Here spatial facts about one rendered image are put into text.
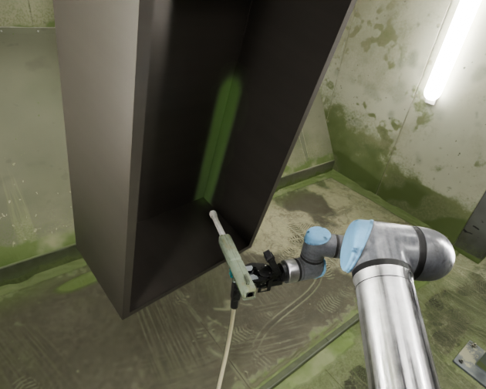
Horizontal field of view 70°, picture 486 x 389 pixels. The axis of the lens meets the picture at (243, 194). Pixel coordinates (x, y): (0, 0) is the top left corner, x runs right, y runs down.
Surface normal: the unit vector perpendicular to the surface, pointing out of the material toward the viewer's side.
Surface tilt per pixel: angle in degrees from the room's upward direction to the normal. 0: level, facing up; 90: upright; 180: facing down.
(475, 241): 90
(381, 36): 90
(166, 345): 0
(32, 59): 57
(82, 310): 0
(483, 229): 90
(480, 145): 90
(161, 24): 102
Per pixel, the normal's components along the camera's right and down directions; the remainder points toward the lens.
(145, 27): 0.65, 0.62
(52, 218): 0.57, -0.04
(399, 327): -0.15, -0.66
